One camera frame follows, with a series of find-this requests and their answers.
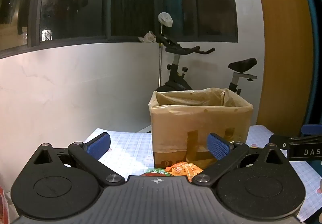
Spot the metal pole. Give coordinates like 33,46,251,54
158,25,163,89

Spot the black exercise bike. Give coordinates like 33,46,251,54
153,34,257,96

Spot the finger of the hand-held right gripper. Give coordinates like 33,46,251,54
269,135,290,150
301,125,322,136

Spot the clear plastic liner bag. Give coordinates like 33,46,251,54
148,87,254,154

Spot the white plastic bag on pole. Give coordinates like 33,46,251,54
158,12,173,27

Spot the orange snack packet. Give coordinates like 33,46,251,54
165,161,204,181

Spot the checked tablecloth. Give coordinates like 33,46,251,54
63,125,322,224

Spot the cardboard box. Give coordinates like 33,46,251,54
148,87,254,171

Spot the wooden wardrobe panel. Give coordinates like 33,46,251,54
253,0,316,134

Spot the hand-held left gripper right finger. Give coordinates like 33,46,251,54
192,133,288,187

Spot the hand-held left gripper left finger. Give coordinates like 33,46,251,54
33,132,125,187

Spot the crumpled white plastic bag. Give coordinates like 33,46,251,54
138,31,158,44

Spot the red patterned bag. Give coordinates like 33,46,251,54
0,185,10,224

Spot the green red snack packet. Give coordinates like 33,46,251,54
139,167,174,177

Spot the dark framed window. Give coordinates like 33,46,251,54
0,0,238,60

